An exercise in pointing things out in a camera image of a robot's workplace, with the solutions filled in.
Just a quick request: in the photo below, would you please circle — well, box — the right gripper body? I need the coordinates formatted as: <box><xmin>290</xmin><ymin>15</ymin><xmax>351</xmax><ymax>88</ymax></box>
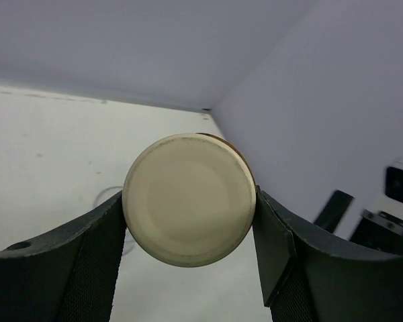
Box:
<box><xmin>314</xmin><ymin>189</ymin><xmax>403</xmax><ymax>256</ymax></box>

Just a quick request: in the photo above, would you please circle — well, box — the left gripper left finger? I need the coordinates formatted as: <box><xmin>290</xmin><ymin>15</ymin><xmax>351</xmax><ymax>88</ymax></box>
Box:
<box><xmin>0</xmin><ymin>193</ymin><xmax>126</xmax><ymax>321</ymax></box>

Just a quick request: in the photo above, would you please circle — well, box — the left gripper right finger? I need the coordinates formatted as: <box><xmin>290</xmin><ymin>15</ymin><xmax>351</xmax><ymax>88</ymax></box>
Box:
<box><xmin>253</xmin><ymin>191</ymin><xmax>403</xmax><ymax>321</ymax></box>

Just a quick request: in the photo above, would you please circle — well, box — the cream cup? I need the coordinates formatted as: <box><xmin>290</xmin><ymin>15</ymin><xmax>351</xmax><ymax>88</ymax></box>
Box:
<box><xmin>122</xmin><ymin>133</ymin><xmax>256</xmax><ymax>268</ymax></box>

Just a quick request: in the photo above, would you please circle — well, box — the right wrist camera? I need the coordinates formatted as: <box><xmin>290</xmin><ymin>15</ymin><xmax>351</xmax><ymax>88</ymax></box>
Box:
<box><xmin>384</xmin><ymin>158</ymin><xmax>403</xmax><ymax>203</ymax></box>

